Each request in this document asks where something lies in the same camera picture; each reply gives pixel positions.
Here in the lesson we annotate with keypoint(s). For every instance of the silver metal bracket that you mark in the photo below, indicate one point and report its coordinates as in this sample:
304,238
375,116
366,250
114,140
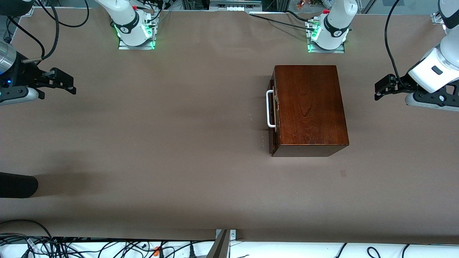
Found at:
232,234

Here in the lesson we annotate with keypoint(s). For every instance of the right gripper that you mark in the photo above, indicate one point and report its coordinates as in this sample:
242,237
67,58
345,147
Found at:
29,74

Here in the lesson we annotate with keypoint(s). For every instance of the dark brown wooden cabinet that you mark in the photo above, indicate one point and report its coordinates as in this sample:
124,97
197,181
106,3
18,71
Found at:
308,107

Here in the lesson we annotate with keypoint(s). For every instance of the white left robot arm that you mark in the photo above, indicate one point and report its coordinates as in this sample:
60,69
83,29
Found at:
337,21

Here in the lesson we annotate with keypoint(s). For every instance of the aluminium frame profile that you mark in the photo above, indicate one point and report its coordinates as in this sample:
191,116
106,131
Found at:
28,11
439,18

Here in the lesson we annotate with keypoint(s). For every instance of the white power strip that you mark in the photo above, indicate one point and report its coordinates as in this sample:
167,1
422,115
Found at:
235,5

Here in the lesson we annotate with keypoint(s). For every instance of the orange connector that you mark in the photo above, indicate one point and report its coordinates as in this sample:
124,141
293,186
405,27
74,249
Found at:
156,251

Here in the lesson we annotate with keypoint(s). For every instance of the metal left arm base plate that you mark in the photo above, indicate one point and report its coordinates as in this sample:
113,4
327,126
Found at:
340,51

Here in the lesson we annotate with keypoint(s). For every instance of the dark grey post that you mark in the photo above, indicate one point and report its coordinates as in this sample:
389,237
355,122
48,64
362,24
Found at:
218,249

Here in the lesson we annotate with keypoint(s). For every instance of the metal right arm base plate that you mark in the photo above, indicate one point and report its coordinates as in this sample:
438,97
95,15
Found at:
123,47

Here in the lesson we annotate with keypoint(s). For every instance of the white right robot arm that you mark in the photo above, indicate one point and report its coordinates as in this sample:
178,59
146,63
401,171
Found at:
123,16

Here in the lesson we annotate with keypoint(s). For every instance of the black cylinder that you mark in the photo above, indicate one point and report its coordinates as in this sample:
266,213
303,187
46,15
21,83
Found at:
18,184

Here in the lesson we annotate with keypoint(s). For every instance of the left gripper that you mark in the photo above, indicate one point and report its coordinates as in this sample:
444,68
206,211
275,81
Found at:
402,83

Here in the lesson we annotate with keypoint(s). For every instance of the black plug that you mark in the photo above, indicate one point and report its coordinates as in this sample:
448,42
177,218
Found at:
191,251

